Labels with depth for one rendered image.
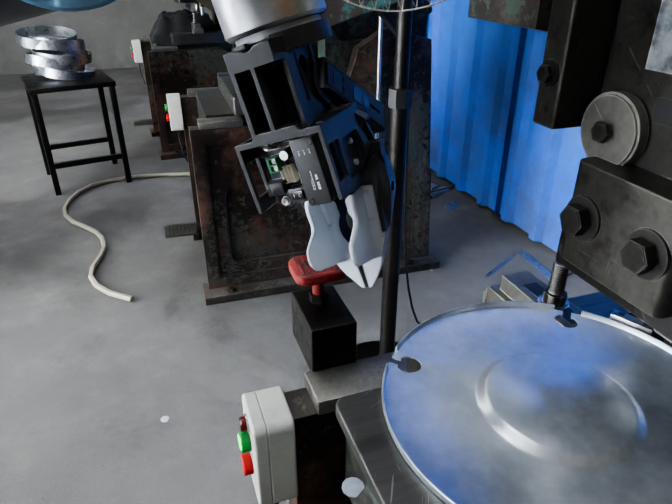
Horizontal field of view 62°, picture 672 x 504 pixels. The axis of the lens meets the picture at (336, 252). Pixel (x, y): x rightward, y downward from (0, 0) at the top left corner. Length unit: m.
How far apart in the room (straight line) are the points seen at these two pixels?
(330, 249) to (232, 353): 1.38
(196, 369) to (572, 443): 1.43
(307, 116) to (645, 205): 0.23
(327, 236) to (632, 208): 0.22
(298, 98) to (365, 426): 0.25
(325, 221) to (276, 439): 0.32
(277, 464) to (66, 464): 0.96
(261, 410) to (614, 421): 0.39
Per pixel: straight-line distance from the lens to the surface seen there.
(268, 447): 0.70
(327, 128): 0.38
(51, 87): 3.13
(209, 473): 1.49
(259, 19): 0.39
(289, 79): 0.39
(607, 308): 0.81
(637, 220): 0.42
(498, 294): 0.73
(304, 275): 0.69
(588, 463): 0.47
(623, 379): 0.56
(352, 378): 0.71
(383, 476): 0.43
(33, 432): 1.74
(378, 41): 1.93
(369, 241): 0.44
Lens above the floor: 1.11
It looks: 28 degrees down
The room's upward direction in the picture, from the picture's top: straight up
